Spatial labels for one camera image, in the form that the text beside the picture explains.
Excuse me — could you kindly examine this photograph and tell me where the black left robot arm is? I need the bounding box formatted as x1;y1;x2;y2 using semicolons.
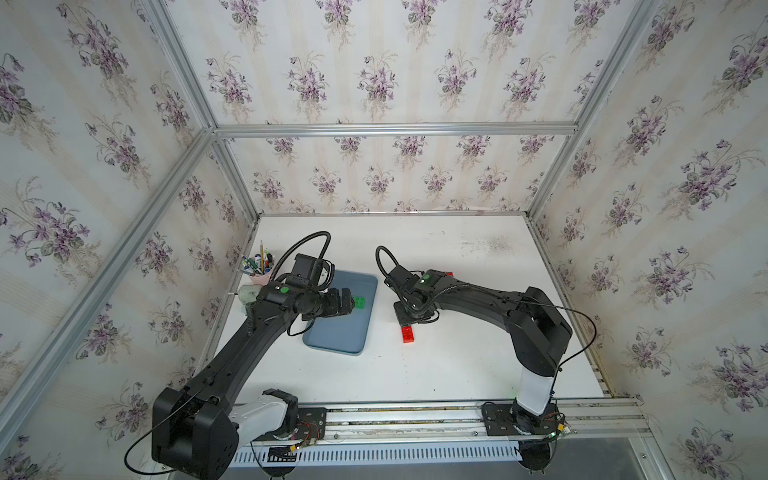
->
150;282;355;479

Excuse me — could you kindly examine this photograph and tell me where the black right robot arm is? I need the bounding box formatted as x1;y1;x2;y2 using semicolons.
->
384;266;573;434

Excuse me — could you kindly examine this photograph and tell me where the blue plastic tray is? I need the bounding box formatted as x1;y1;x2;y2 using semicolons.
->
302;270;378;356

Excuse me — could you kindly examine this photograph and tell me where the pink pen holder cup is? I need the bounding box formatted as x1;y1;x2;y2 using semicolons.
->
247;264;273;286

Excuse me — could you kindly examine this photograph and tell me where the pale green lotion bottle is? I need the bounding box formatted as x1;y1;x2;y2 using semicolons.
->
236;284;262;313

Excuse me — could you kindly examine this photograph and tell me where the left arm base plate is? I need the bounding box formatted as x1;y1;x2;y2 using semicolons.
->
255;407;328;446

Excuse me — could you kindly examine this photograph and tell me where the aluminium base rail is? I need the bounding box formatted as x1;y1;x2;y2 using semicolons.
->
231;398;654;471

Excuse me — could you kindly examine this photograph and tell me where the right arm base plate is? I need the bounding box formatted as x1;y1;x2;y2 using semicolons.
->
480;400;566;437

